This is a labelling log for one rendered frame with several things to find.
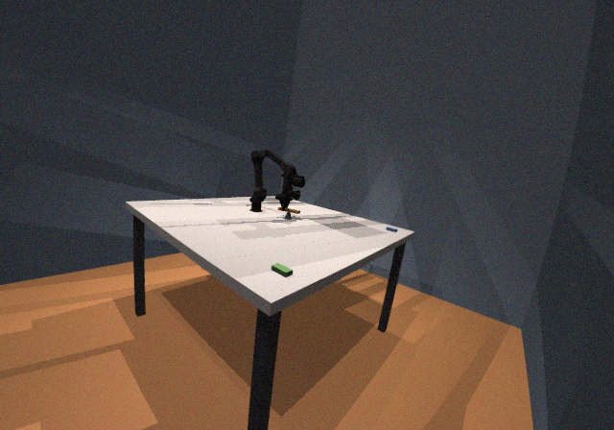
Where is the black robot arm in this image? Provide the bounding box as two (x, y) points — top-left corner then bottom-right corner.
(249, 149), (305, 212)

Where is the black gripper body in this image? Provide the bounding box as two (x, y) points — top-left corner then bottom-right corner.
(275, 184), (294, 201)

